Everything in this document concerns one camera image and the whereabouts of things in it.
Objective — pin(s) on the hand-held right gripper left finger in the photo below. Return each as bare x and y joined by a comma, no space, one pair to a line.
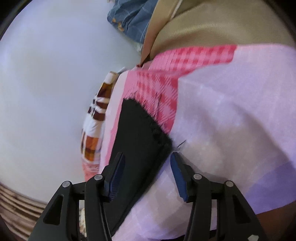
116,176

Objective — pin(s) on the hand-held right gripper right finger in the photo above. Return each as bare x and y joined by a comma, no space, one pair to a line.
177,176

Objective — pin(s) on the black pants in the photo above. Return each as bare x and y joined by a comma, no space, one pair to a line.
138,139

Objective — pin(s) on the salmon plaid printed pillow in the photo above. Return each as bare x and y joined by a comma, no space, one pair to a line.
94,129

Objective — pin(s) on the pink checked blanket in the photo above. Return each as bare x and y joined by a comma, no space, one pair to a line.
219,104

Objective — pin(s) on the beige ribbed headboard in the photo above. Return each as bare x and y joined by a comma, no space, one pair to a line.
18,208

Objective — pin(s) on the beige cloth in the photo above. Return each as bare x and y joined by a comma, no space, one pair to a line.
208,25

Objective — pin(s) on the blue plaid denim cloth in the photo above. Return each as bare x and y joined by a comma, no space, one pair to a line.
131,20

